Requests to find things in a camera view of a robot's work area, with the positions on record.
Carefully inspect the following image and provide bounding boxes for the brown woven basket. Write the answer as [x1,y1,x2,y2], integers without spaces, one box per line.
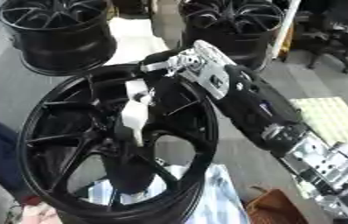
[244,186,312,224]

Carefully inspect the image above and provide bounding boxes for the white pin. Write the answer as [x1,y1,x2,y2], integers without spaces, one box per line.
[119,79,155,148]

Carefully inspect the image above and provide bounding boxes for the white board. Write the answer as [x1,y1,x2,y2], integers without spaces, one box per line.
[270,0,304,60]

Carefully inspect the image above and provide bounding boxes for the black wheel rim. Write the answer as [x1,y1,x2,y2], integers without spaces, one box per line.
[177,0,286,73]
[0,0,119,78]

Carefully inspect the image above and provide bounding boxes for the black spoked wheel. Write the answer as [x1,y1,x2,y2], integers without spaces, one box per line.
[15,63,220,224]

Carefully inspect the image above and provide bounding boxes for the black office chair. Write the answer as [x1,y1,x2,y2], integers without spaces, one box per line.
[289,0,348,74]

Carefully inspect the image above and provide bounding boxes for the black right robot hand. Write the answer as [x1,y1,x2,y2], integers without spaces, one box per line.
[138,50,208,137]

